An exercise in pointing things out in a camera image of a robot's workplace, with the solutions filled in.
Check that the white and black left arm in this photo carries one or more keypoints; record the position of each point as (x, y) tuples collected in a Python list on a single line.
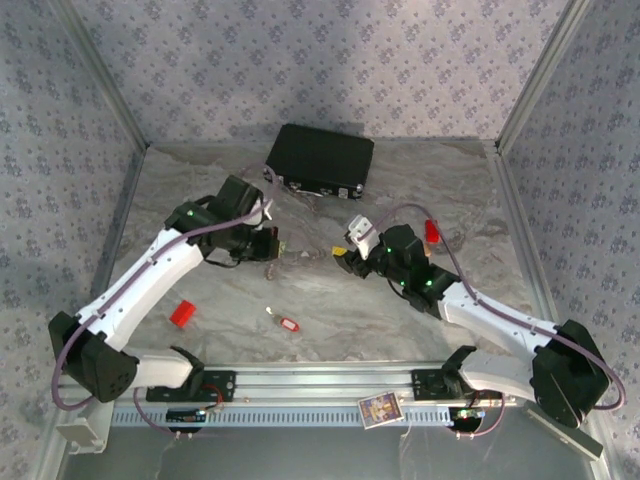
[(150, 275)]

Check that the white plastic bracket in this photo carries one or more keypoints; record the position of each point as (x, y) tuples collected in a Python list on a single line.
[(85, 432)]

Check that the colourful picture card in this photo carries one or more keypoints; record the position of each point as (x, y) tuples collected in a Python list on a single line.
[(381, 410)]

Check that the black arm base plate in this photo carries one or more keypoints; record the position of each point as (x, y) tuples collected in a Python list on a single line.
[(220, 387), (425, 385)]

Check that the black hard case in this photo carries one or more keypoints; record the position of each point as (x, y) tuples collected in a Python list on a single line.
[(325, 155)]

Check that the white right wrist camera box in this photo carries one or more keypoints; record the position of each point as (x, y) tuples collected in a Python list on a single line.
[(362, 232)]

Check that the aluminium side rail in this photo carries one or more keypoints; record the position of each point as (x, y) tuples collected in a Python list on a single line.
[(122, 210), (515, 210)]

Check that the aluminium frame post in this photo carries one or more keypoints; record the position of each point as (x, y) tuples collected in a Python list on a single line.
[(545, 65)]

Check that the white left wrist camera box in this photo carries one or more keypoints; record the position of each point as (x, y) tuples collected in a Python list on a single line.
[(261, 211)]

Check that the grey metal bar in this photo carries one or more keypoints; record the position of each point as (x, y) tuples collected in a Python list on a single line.
[(585, 445)]

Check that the small electronics board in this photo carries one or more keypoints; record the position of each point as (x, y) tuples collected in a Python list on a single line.
[(467, 415), (185, 415)]

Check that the small wooden tag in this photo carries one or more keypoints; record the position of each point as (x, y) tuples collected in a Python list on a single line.
[(428, 249)]

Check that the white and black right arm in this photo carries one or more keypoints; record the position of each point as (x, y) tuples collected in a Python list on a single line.
[(490, 320)]

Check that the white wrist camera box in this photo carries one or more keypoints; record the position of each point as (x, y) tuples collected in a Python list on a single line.
[(362, 232), (261, 211)]

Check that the key with red tag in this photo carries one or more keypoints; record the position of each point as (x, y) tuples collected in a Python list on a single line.
[(289, 325)]

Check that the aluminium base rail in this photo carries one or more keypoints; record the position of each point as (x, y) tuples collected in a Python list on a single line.
[(325, 382)]

